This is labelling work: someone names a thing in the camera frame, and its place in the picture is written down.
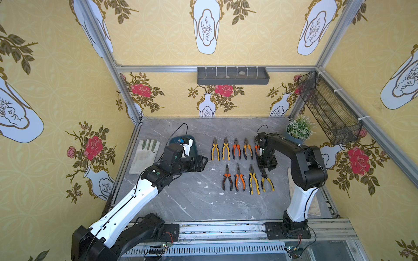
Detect left work glove beige green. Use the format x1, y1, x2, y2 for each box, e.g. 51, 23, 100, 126
128, 139, 160, 175

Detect red orange black pliers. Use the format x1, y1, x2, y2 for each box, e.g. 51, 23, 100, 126
233, 138, 241, 159

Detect right work glove beige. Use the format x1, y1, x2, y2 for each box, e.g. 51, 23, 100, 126
287, 168, 321, 216

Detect yellow black pliers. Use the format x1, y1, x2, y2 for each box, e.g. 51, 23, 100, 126
211, 138, 221, 161
249, 164, 260, 195
222, 137, 230, 161

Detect orange long nose pliers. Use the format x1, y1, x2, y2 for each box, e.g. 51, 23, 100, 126
254, 144, 261, 156

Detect black wire mesh basket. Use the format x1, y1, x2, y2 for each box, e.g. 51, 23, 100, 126
297, 72, 362, 145

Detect teal plastic storage box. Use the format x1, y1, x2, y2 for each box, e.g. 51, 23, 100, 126
169, 135, 198, 158

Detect yellow long nose pliers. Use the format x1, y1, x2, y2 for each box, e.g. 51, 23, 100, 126
260, 169, 275, 192

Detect aluminium front rail frame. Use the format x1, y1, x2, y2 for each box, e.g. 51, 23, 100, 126
117, 219, 368, 261

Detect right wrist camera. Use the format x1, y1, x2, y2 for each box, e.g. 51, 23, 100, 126
255, 132, 268, 148

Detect blue flower pot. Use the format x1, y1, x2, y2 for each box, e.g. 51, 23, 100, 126
284, 130, 304, 144

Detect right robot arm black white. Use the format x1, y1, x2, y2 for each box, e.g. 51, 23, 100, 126
255, 132, 328, 237

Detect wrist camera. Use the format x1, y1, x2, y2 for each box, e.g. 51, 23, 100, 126
255, 132, 268, 148
178, 137, 193, 157

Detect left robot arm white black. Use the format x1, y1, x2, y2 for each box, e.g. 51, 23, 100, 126
71, 143, 209, 261

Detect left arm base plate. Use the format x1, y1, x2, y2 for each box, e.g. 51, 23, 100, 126
156, 224, 180, 243

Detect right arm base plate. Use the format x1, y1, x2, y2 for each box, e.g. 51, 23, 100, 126
262, 222, 312, 240

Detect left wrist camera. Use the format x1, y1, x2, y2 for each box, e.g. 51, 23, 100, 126
178, 137, 193, 157

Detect grey wall shelf tray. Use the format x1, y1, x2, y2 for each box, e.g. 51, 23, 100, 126
197, 66, 270, 85

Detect green white artificial plant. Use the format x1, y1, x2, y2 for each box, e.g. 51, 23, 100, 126
286, 115, 315, 140

